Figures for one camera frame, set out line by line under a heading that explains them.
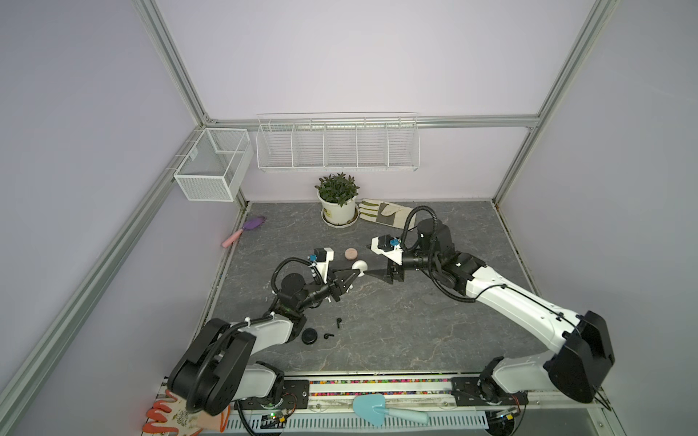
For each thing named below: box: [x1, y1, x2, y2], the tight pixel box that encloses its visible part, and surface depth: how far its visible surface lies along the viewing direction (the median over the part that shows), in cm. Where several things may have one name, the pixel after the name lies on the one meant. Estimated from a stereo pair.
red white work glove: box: [142, 389, 231, 436], surface depth 70 cm
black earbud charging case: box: [301, 327, 319, 345], surface depth 84 cm
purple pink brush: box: [221, 216, 267, 248], surface depth 114 cm
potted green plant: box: [314, 172, 360, 228], surface depth 105 cm
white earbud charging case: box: [350, 259, 369, 278], surface depth 79 cm
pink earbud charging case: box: [344, 247, 359, 261], surface depth 104 cm
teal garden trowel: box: [352, 393, 430, 428], surface depth 73 cm
